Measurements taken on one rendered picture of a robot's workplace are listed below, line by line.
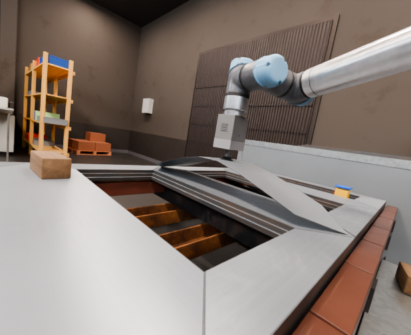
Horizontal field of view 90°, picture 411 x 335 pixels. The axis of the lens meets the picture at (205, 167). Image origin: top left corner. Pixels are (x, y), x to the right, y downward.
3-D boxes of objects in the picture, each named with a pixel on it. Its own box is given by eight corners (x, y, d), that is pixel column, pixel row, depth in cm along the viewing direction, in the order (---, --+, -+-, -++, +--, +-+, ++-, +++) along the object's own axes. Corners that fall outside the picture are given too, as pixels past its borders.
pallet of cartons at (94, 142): (103, 152, 735) (105, 133, 726) (113, 156, 670) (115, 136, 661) (64, 149, 652) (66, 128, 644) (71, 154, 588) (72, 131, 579)
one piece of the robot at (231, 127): (228, 108, 72) (220, 154, 74) (212, 101, 65) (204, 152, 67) (253, 108, 66) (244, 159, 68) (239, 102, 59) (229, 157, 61)
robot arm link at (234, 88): (242, 52, 57) (225, 60, 65) (235, 93, 59) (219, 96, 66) (263, 61, 61) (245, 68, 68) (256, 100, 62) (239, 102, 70)
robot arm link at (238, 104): (220, 95, 64) (234, 102, 70) (217, 110, 65) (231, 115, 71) (241, 95, 59) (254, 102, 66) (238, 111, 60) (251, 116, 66)
